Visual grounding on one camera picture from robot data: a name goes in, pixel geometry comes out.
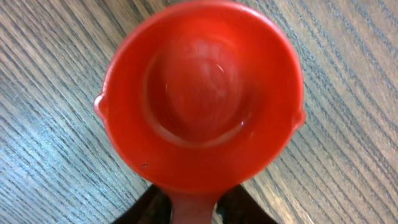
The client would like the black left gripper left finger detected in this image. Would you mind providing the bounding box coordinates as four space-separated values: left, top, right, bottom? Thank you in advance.
113 185 172 224

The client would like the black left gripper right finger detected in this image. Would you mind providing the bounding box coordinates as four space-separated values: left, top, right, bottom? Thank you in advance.
216 185 277 224

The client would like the red plastic measuring scoop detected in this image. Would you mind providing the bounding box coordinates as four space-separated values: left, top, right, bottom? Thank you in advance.
94 1 305 223

